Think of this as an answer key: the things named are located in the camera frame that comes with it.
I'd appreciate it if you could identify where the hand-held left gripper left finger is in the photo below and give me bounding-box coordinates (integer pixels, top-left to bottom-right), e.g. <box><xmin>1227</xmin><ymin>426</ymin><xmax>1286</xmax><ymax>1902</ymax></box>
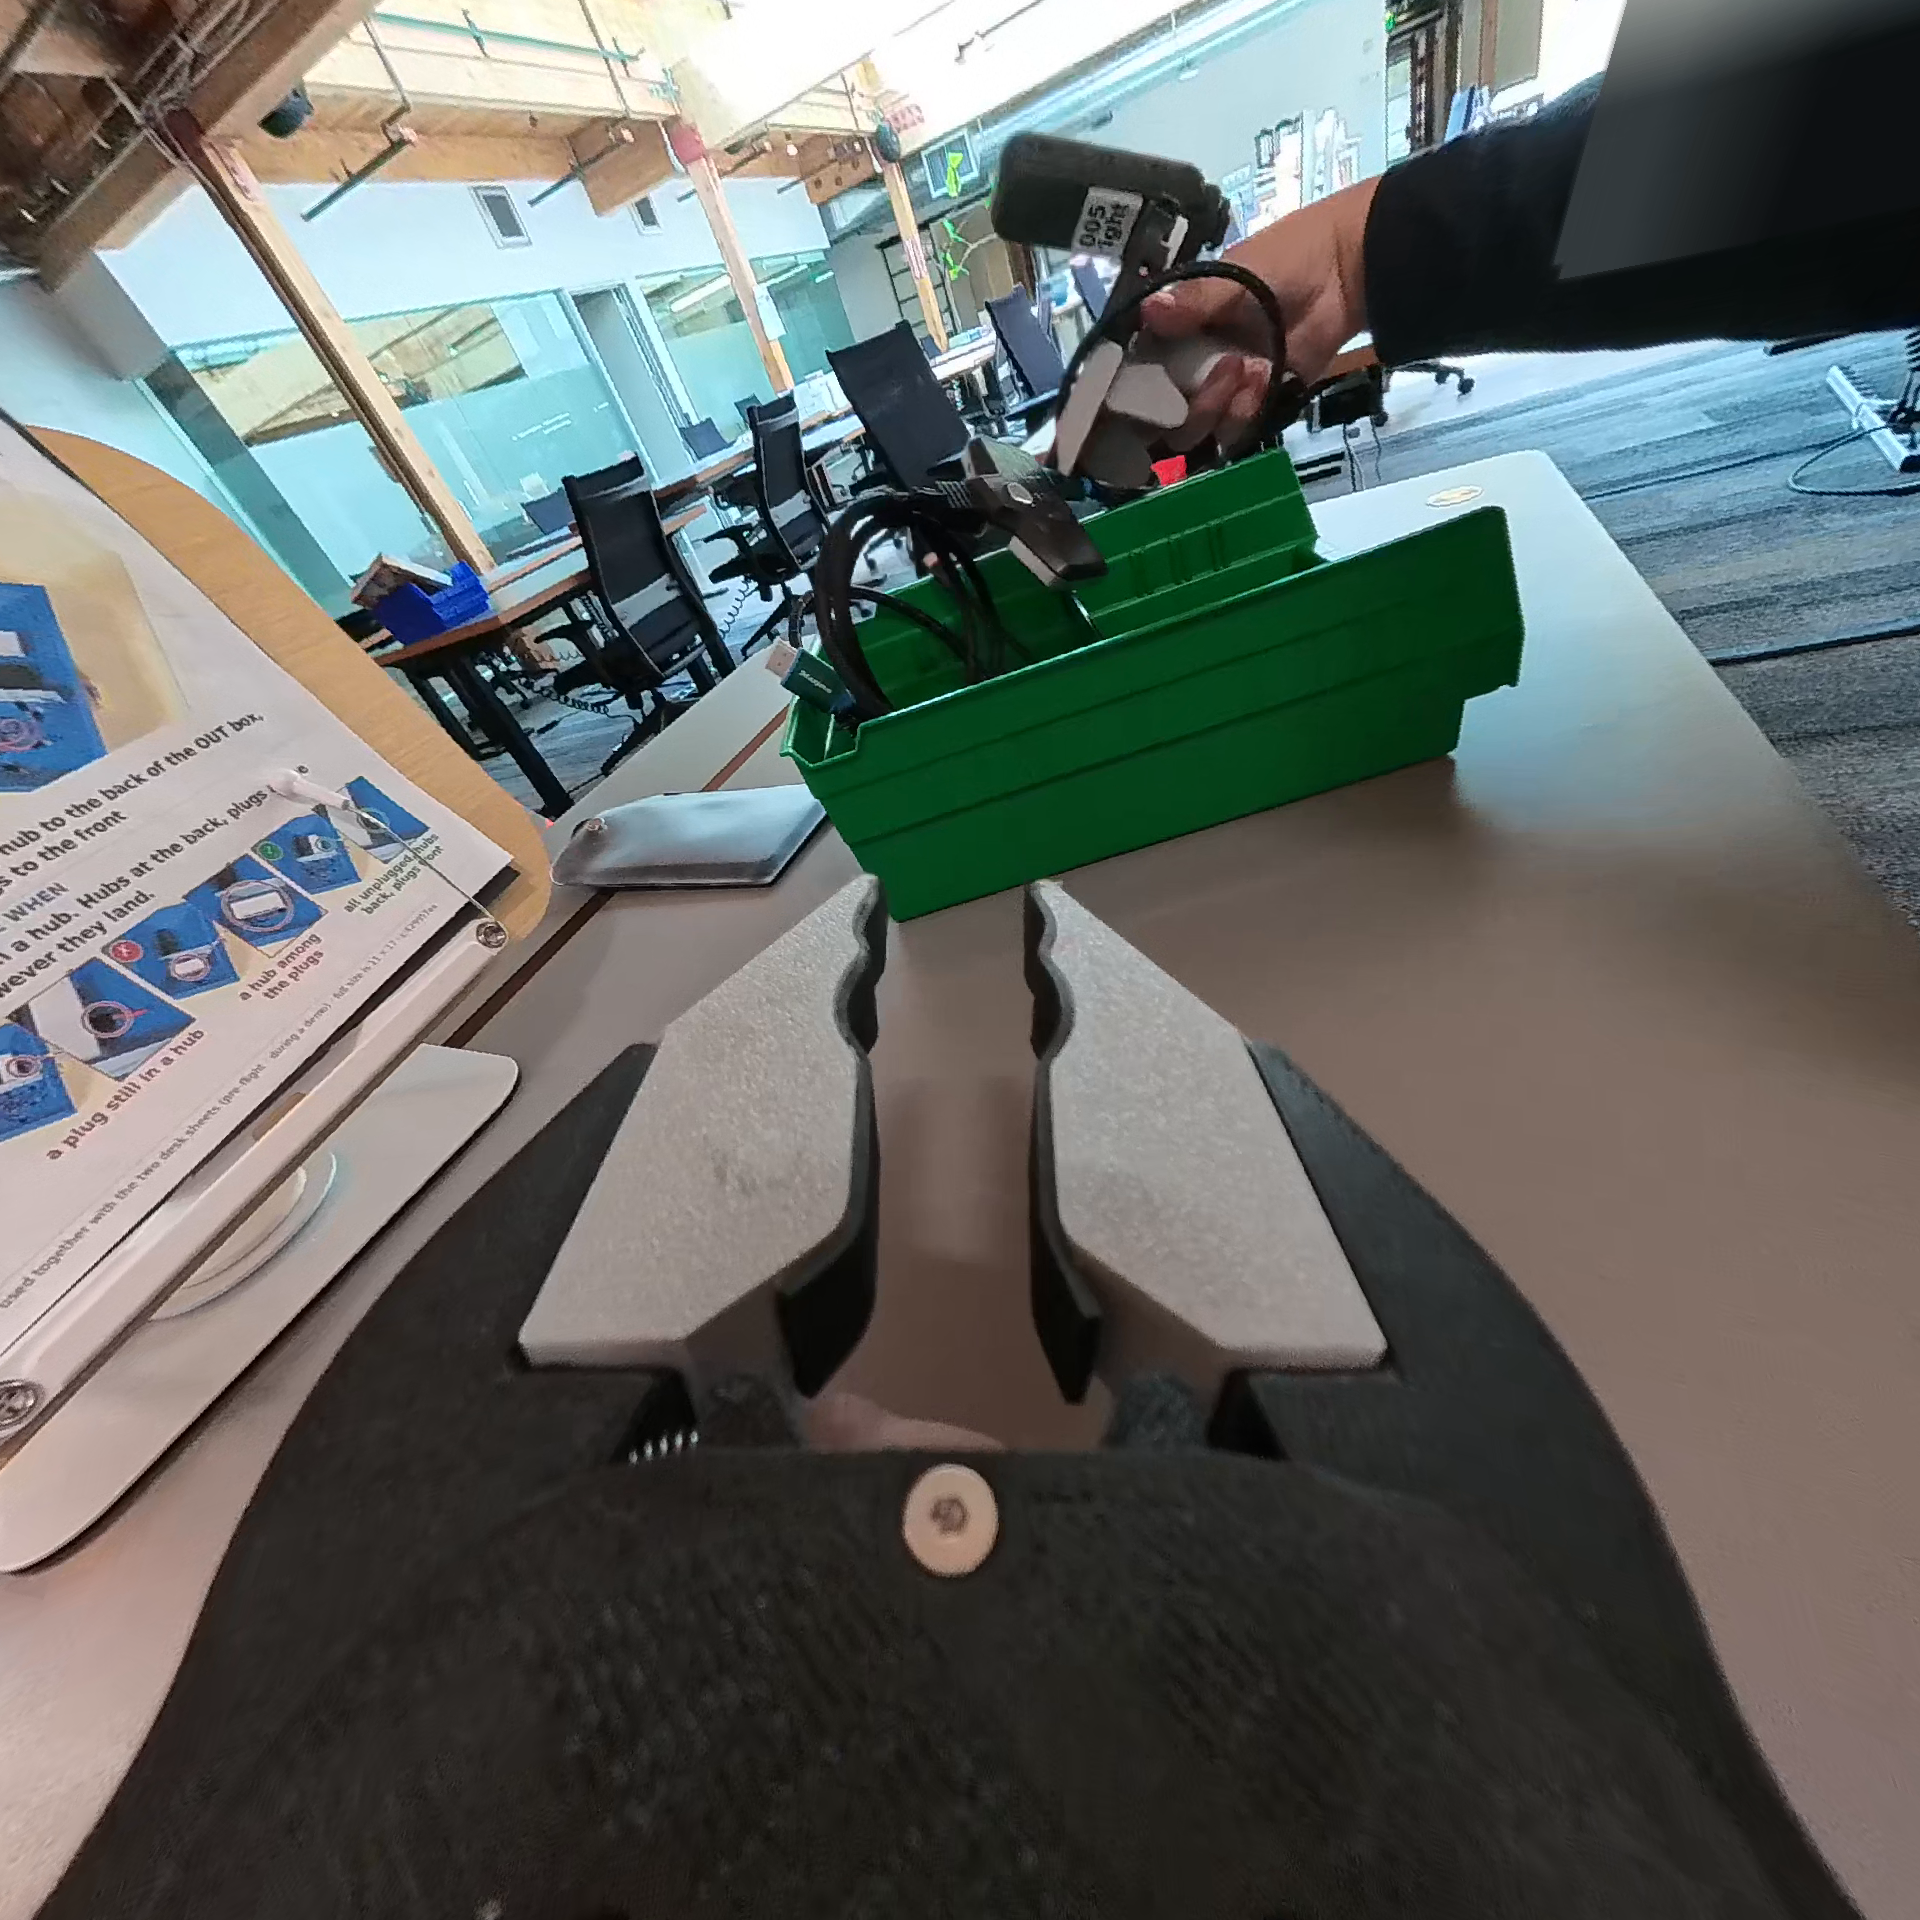
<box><xmin>516</xmin><ymin>875</ymin><xmax>891</xmax><ymax>1404</ymax></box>

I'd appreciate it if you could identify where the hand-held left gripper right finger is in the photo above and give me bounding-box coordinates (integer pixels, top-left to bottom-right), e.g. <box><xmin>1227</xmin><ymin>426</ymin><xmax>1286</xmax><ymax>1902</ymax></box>
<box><xmin>1026</xmin><ymin>880</ymin><xmax>1389</xmax><ymax>1404</ymax></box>

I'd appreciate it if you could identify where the green plastic bin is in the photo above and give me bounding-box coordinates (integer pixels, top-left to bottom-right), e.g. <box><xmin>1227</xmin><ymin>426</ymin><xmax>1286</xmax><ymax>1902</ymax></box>
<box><xmin>782</xmin><ymin>448</ymin><xmax>1525</xmax><ymax>923</ymax></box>

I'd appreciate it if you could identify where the small blue parts bin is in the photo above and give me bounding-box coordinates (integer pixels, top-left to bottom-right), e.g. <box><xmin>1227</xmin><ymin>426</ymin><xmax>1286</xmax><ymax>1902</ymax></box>
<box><xmin>369</xmin><ymin>562</ymin><xmax>498</xmax><ymax>648</ymax></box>

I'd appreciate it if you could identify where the grey usb hub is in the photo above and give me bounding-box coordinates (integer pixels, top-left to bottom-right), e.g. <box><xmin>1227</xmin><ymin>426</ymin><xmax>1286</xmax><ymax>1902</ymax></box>
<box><xmin>961</xmin><ymin>444</ymin><xmax>1107</xmax><ymax>589</ymax></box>

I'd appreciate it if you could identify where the person's right hand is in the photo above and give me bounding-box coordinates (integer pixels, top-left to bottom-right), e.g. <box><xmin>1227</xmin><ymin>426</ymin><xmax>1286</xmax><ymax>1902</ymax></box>
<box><xmin>1140</xmin><ymin>184</ymin><xmax>1389</xmax><ymax>465</ymax></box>

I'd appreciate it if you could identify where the long wooden office desk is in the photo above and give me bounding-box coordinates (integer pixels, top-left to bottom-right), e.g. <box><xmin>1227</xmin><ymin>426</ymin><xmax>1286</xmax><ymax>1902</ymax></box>
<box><xmin>355</xmin><ymin>501</ymin><xmax>718</xmax><ymax>815</ymax></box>

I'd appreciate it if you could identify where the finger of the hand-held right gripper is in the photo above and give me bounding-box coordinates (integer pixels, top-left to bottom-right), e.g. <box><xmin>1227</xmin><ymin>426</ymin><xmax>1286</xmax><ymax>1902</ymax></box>
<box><xmin>1095</xmin><ymin>372</ymin><xmax>1201</xmax><ymax>484</ymax></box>
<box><xmin>1053</xmin><ymin>347</ymin><xmax>1128</xmax><ymax>465</ymax></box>

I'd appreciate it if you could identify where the white sign stand base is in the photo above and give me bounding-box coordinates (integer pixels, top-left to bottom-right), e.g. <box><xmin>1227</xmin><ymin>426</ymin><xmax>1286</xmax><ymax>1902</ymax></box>
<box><xmin>0</xmin><ymin>1045</ymin><xmax>516</xmax><ymax>1577</ymax></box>

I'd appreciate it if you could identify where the instruction sheet on stand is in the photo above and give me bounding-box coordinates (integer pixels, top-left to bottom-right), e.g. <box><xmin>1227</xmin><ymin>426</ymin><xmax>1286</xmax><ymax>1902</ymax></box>
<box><xmin>0</xmin><ymin>420</ymin><xmax>551</xmax><ymax>1439</ymax></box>

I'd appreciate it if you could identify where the person's right forearm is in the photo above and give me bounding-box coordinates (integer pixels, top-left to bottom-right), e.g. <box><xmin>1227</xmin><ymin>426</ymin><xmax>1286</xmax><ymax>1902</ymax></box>
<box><xmin>1360</xmin><ymin>66</ymin><xmax>1920</xmax><ymax>379</ymax></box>

